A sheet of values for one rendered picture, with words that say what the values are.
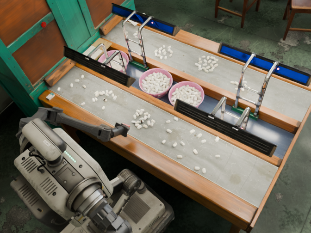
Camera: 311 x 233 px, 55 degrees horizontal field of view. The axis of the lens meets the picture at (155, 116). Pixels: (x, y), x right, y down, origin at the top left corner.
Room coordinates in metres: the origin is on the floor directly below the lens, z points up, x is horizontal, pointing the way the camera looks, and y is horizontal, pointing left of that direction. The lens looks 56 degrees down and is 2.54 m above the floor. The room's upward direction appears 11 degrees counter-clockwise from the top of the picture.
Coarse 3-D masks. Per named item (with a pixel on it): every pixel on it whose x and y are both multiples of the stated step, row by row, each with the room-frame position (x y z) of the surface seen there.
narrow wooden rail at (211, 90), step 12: (108, 48) 2.07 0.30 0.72; (120, 48) 2.00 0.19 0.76; (180, 72) 1.59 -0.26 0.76; (204, 84) 1.43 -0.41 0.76; (216, 96) 1.33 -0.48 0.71; (228, 96) 1.27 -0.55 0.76; (252, 108) 1.14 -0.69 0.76; (264, 108) 1.11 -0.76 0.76; (264, 120) 1.06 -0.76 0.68; (276, 120) 1.01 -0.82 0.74; (288, 120) 0.98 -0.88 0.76
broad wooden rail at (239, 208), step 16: (64, 112) 1.41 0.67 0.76; (80, 112) 1.39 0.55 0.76; (112, 144) 1.08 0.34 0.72; (128, 144) 1.03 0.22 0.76; (144, 144) 1.02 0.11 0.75; (144, 160) 0.89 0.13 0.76; (160, 160) 0.87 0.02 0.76; (160, 176) 0.81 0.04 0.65; (176, 176) 0.74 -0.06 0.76; (192, 176) 0.72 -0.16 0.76; (192, 192) 0.63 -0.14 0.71; (208, 192) 0.60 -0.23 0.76; (224, 192) 0.58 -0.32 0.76; (208, 208) 0.55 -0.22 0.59; (224, 208) 0.49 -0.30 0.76; (240, 208) 0.47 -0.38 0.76; (256, 208) 0.45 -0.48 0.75; (240, 224) 0.40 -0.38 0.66
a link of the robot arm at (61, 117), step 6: (54, 108) 1.21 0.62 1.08; (60, 108) 1.22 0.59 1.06; (60, 114) 1.16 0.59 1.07; (60, 120) 1.13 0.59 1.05; (66, 120) 1.12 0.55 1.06; (72, 120) 1.10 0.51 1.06; (78, 120) 1.11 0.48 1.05; (72, 126) 1.08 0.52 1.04; (78, 126) 1.06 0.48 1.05; (84, 126) 1.05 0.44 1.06; (90, 126) 1.04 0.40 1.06; (96, 126) 1.03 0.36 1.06; (90, 132) 1.01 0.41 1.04; (96, 132) 0.99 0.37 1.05; (102, 132) 0.98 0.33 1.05; (108, 132) 0.97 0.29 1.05; (102, 138) 0.95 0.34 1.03; (108, 138) 0.95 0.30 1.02
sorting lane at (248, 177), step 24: (72, 72) 1.85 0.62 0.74; (72, 96) 1.58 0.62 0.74; (120, 96) 1.49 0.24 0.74; (120, 120) 1.26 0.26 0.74; (144, 120) 1.22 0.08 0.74; (168, 144) 0.99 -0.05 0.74; (192, 144) 0.95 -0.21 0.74; (216, 144) 0.92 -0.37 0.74; (192, 168) 0.78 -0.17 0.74; (216, 168) 0.75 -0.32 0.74; (240, 168) 0.72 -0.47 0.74; (264, 168) 0.69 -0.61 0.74; (240, 192) 0.57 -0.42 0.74; (264, 192) 0.54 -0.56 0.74
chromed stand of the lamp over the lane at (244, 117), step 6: (222, 102) 0.99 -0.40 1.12; (216, 108) 0.95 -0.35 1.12; (222, 108) 1.02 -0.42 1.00; (246, 108) 0.91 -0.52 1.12; (222, 114) 1.02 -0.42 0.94; (228, 114) 1.00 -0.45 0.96; (246, 114) 0.88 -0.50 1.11; (240, 120) 0.84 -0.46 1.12; (246, 120) 0.92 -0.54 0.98; (246, 126) 0.91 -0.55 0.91
